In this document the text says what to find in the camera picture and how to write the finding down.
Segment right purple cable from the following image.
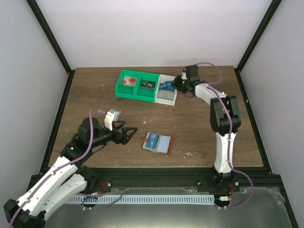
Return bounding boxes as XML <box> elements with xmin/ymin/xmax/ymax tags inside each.
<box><xmin>194</xmin><ymin>62</ymin><xmax>254</xmax><ymax>209</ymax></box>

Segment red white card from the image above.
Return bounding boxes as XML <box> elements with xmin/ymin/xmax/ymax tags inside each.
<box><xmin>122</xmin><ymin>76</ymin><xmax>137</xmax><ymax>87</ymax></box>

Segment blue credit card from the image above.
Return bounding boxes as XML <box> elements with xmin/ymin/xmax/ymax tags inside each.
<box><xmin>145</xmin><ymin>133</ymin><xmax>160</xmax><ymax>151</ymax></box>
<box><xmin>159</xmin><ymin>81</ymin><xmax>175</xmax><ymax>92</ymax></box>

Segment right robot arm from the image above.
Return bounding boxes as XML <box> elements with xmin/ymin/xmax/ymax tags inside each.
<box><xmin>171</xmin><ymin>65</ymin><xmax>241</xmax><ymax>191</ymax></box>

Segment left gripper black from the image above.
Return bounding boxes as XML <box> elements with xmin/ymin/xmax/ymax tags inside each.
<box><xmin>90</xmin><ymin>120</ymin><xmax>138</xmax><ymax>149</ymax></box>

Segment purple cable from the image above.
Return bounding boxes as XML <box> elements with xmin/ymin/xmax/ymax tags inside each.
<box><xmin>194</xmin><ymin>62</ymin><xmax>254</xmax><ymax>209</ymax></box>
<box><xmin>9</xmin><ymin>108</ymin><xmax>123</xmax><ymax>228</ymax></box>

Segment light blue slotted cable duct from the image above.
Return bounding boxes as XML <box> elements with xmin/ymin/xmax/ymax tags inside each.
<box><xmin>67</xmin><ymin>195</ymin><xmax>215</xmax><ymax>205</ymax></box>

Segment green double bin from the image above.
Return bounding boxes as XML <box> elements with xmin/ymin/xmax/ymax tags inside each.
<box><xmin>115</xmin><ymin>69</ymin><xmax>160</xmax><ymax>103</ymax></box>

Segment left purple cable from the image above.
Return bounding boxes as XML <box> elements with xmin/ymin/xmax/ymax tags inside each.
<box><xmin>9</xmin><ymin>108</ymin><xmax>123</xmax><ymax>228</ymax></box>

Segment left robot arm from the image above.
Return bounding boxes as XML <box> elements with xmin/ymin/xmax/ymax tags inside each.
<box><xmin>3</xmin><ymin>117</ymin><xmax>137</xmax><ymax>228</ymax></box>

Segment black card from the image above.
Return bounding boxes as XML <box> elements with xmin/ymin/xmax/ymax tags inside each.
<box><xmin>141</xmin><ymin>80</ymin><xmax>156</xmax><ymax>89</ymax></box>

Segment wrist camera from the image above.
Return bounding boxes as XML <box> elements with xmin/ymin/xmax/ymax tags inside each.
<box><xmin>181</xmin><ymin>67</ymin><xmax>187</xmax><ymax>80</ymax></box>
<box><xmin>104</xmin><ymin>109</ymin><xmax>120</xmax><ymax>131</ymax></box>

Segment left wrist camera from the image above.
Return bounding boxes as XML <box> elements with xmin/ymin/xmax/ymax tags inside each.
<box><xmin>104</xmin><ymin>109</ymin><xmax>120</xmax><ymax>131</ymax></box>

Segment black aluminium frame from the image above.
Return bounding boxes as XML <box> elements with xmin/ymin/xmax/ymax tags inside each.
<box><xmin>27</xmin><ymin>0</ymin><xmax>298</xmax><ymax>228</ymax></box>

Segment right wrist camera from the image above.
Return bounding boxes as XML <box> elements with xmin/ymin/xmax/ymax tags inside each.
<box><xmin>181</xmin><ymin>67</ymin><xmax>187</xmax><ymax>80</ymax></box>

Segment white bin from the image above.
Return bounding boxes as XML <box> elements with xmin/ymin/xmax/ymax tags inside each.
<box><xmin>154</xmin><ymin>74</ymin><xmax>177</xmax><ymax>106</ymax></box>

